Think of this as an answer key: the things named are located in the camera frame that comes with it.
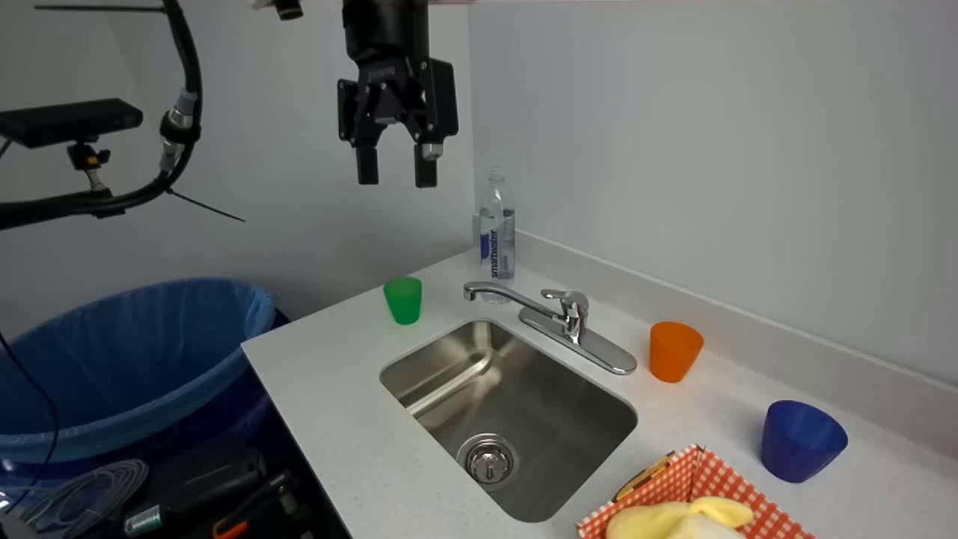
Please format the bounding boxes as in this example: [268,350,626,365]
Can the black clamp orange trim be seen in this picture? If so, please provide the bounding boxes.
[202,466,301,539]

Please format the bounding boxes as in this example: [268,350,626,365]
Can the blue plastic cup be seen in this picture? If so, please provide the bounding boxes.
[758,398,851,484]

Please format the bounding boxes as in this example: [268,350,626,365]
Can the grey round plastic object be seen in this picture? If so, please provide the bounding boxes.
[0,455,151,539]

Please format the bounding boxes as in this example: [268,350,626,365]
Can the metal sink drain strainer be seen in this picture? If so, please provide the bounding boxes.
[454,428,521,490]

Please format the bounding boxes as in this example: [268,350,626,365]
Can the yellow food items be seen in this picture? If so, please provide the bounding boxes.
[605,493,758,539]

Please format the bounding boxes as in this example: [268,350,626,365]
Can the green plastic cup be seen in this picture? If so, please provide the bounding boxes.
[381,274,425,329]

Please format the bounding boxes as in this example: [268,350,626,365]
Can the chrome sink faucet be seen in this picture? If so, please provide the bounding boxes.
[460,277,639,377]

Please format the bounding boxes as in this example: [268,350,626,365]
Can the red checkered cardboard basket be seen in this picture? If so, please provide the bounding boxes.
[575,442,818,539]

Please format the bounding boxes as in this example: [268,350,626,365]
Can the black bar stereo camera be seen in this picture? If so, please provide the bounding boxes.
[0,96,147,150]

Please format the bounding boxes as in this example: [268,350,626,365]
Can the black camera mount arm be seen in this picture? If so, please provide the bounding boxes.
[0,136,129,234]

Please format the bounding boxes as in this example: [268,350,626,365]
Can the blue lined trash bin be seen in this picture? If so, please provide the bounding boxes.
[0,274,282,473]

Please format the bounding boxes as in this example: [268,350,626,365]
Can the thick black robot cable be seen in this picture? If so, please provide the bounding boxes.
[32,0,249,226]

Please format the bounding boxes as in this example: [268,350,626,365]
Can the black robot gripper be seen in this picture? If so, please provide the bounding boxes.
[336,0,460,190]

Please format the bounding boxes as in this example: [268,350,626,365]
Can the orange plastic cup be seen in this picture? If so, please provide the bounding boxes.
[647,316,707,386]

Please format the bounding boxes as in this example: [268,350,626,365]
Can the stainless steel sink basin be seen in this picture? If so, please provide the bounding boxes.
[378,314,639,526]

